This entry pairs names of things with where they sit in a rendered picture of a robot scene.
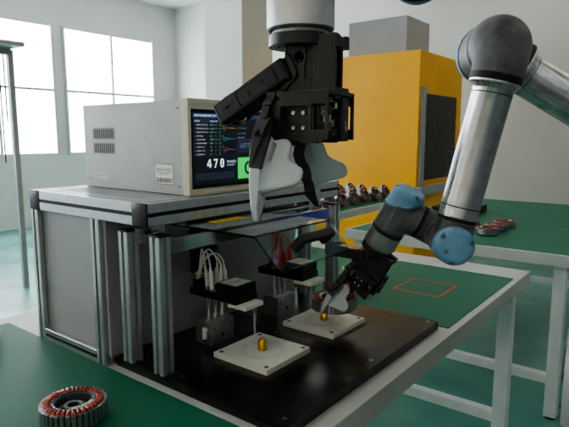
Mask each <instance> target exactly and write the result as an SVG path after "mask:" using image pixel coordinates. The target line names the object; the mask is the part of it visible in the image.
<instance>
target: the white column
mask: <svg viewBox="0 0 569 427"><path fill-rule="evenodd" d="M269 35H270V33H269V32H267V0H204V38H205V79H206V99H212V100H223V98H224V97H226V96H228V95H229V94H230V93H232V92H234V91H235V90H236V89H238V88H239V87H241V86H242V85H244V84H245V83H246V82H247V81H249V80H250V79H251V78H253V77H254V76H255V75H257V74H258V73H260V72H261V71H262V70H264V69H266V68H267V67H268V66H269V65H270V64H272V63H273V50H271V49H269V48H268V36H269Z"/></svg>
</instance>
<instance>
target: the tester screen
mask: <svg viewBox="0 0 569 427"><path fill-rule="evenodd" d="M258 117H259V115H253V117H252V118H251V119H249V120H248V121H246V122H245V123H244V124H241V125H221V123H220V121H219V119H218V116H217V115H216V114H205V113H192V121H193V156H194V186H200V185H209V184H218V183H226V182H235V181H243V180H249V178H245V179H238V158H243V157H250V152H238V139H251V136H252V132H253V129H254V126H255V123H256V121H257V119H258ZM206 158H225V169H206ZM223 171H235V177H234V178H227V179H217V180H199V181H196V174H200V173H212V172H223Z"/></svg>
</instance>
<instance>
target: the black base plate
mask: <svg viewBox="0 0 569 427"><path fill-rule="evenodd" d="M291 291H294V292H295V311H293V312H291V313H287V314H286V315H284V316H281V317H279V318H276V317H273V316H269V315H266V314H263V305H262V306H259V307H257V332H261V333H263V334H266V335H270V336H275V337H278V338H280V339H284V340H287V341H292V342H294V343H298V344H301V345H303V346H307V347H310V348H311V351H310V352H309V353H308V354H306V355H305V356H303V357H301V358H298V359H296V360H295V361H294V362H292V363H289V364H288V365H286V366H284V367H283V368H281V369H279V370H277V371H275V372H273V373H272V374H270V375H268V376H266V375H264V374H259V373H257V372H254V371H252V370H249V369H245V368H242V367H241V366H238V365H235V364H232V363H229V362H226V361H224V360H221V359H218V358H215V357H214V356H213V353H214V352H216V351H217V350H219V349H222V348H224V347H226V346H229V345H231V344H233V343H235V342H237V341H240V340H242V339H245V338H247V337H248V336H252V335H253V309H251V310H248V311H246V312H244V311H241V310H236V311H234V312H231V313H229V314H232V315H234V337H232V338H230V339H228V340H226V341H222V342H220V343H219V344H216V345H214V346H212V347H210V346H208V345H205V344H202V343H200V342H198V341H196V326H193V327H190V328H189V329H186V330H182V331H180V332H177V333H175V334H174V372H173V373H172V374H170V373H168V375H167V376H164V377H162V376H160V374H154V363H153V342H151V343H148V344H146V345H144V346H143V360H141V361H139V360H136V363H129V361H127V362H126V361H124V354H123V353H121V354H119V355H117V356H116V364H117V365H118V366H120V367H122V368H124V369H128V370H129V371H132V372H134V373H136V374H139V375H141V376H143V377H146V378H148V379H149V380H153V381H155V382H157V383H159V384H161V385H164V386H167V387H168V388H170V389H173V390H175V391H177V392H180V393H182V394H184V395H187V396H188V397H191V398H194V399H196V400H197V401H200V402H203V403H205V404H207V405H209V406H211V407H214V408H216V409H218V410H221V411H223V412H225V413H228V414H230V415H232V416H235V417H236V418H238V419H242V420H244V421H246V422H248V423H250V424H254V425H255V426H257V427H304V426H306V425H307V424H309V423H310V422H312V421H313V420H314V419H315V418H316V417H318V416H319V415H321V414H322V413H324V412H325V411H326V410H328V409H329V408H331V407H332V406H333V405H335V403H337V402H338V401H340V400H341V399H343V398H344V397H346V396H347V395H348V394H350V393H351V392H352V391H354V390H355V389H356V388H357V387H359V386H360V385H362V384H363V383H365V382H366V381H367V380H369V379H370V378H372V377H373V376H374V375H375V374H377V373H378V372H379V371H381V370H382V369H384V368H385V367H387V366H388V365H389V364H391V363H392V362H394V361H395V360H396V359H397V358H399V357H400V356H401V355H403V354H404V353H405V352H407V351H409V350H410V349H411V348H413V347H414V346H415V345H416V344H417V343H419V342H420V341H422V340H423V339H425V338H426V337H427V336H429V335H431V334H432V333H433V332H435V331H436V330H437V329H438V321H436V320H431V319H425V318H421V317H417V316H412V315H409V314H404V313H397V312H394V311H389V310H386V309H382V308H375V307H370V306H367V305H362V304H359V303H357V304H356V310H355V311H353V312H351V313H348V314H351V315H356V316H359V317H363V318H365V322H364V323H362V324H360V325H358V326H357V327H355V328H353V329H352V330H349V331H347V332H346V333H344V334H343V335H340V336H338V337H337V338H335V339H333V340H332V339H329V338H326V337H322V336H320V335H314V334H311V333H307V332H305V331H301V330H296V329H292V328H290V327H286V326H283V321H285V320H287V319H290V318H292V317H294V316H296V315H298V314H300V313H304V312H306V311H307V310H309V309H312V293H307V294H306V295H304V294H302V293H297V290H293V289H292V290H291Z"/></svg>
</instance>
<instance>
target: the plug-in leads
mask: <svg viewBox="0 0 569 427"><path fill-rule="evenodd" d="M207 250H210V251H211V252H210V253H208V252H207ZM207 250H206V251H203V249H201V251H200V261H199V267H198V271H196V272H195V274H196V275H197V276H196V278H195V279H193V286H196V287H200V286H204V285H205V288H206V287H209V291H213V290H215V288H214V285H216V283H217V282H220V281H223V277H224V280H227V279H228V275H227V269H226V268H225V264H224V259H223V258H222V256H221V255H220V254H219V253H217V252H213V250H211V249H209V248H208V249H207ZM205 253H206V254H207V255H206V257H205ZM215 254H217V255H219V256H220V257H221V259H222V261H223V272H222V264H221V262H220V260H219V258H218V257H217V256H216V255H215ZM212 255H213V256H214V257H215V259H216V267H215V272H214V282H213V272H212V267H211V263H210V258H209V257H210V256H212ZM207 259H208V262H209V273H208V271H207V266H206V260H207ZM218 261H219V264H220V270H219V272H218ZM203 264H204V265H205V266H204V269H205V271H204V276H205V283H204V278H202V277H201V274H202V266H203Z"/></svg>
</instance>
